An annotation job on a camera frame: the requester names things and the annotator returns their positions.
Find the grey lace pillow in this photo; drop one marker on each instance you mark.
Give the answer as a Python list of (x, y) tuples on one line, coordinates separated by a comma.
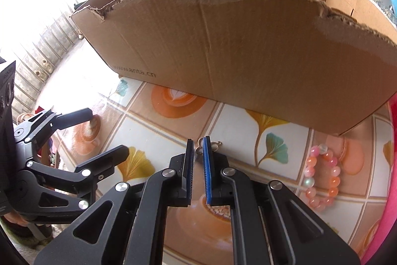
[(387, 11)]

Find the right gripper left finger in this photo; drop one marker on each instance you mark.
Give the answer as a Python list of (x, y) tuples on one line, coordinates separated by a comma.
[(127, 224)]

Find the person left hand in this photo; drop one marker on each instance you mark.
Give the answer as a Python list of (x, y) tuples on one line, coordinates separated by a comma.
[(15, 218)]

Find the patterned tablecloth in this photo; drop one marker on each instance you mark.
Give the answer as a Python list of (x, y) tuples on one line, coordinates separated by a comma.
[(332, 175)]

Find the gold butterfly brooch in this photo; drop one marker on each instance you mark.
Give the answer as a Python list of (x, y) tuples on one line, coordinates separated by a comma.
[(215, 145)]

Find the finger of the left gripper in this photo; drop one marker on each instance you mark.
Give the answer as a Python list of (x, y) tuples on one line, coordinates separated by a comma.
[(40, 127), (83, 181)]

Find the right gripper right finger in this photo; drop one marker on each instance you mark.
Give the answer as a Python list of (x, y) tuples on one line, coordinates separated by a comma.
[(270, 224)]

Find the brown cardboard box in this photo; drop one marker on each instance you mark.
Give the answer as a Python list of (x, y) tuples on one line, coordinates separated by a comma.
[(323, 64)]

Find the pink floral blanket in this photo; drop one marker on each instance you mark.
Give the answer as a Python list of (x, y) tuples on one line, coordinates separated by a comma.
[(382, 245)]

